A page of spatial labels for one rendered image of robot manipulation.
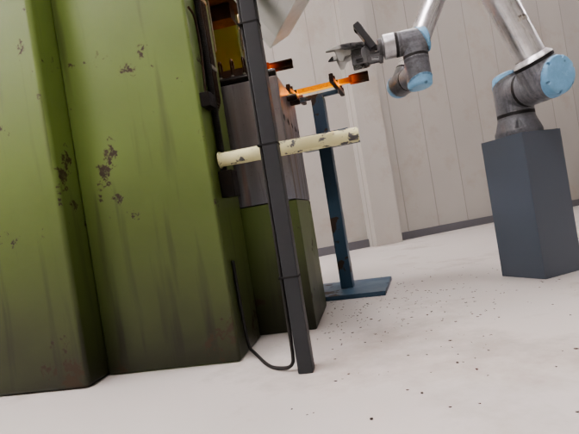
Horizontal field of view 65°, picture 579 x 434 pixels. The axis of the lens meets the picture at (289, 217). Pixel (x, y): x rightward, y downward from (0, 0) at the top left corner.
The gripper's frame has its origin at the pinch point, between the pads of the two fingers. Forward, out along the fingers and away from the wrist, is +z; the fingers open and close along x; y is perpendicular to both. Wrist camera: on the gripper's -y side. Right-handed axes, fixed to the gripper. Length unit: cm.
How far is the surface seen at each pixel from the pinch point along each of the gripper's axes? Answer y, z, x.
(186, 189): 45, 47, -44
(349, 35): -108, -13, 279
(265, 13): 2, 13, -51
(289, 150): 39, 15, -38
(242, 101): 14.8, 32.4, -15.3
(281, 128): 27.3, 20.1, -15.3
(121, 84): 10, 63, -44
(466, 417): 100, -17, -89
